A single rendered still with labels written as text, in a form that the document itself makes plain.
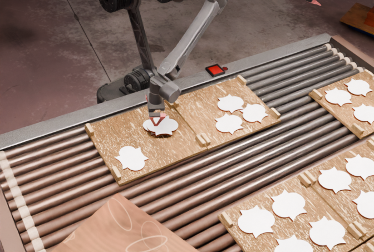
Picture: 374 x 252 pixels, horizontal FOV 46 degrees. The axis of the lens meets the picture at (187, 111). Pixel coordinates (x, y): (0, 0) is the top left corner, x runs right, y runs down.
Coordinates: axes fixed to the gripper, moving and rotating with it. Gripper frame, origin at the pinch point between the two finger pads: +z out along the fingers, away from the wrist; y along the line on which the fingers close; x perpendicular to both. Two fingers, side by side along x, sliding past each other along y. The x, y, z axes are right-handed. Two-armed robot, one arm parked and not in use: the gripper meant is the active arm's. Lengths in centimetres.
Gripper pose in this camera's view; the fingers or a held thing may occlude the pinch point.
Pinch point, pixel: (154, 116)
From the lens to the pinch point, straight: 184.2
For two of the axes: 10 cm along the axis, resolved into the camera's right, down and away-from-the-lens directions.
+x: -9.8, 0.4, -2.0
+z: -1.0, 7.4, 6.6
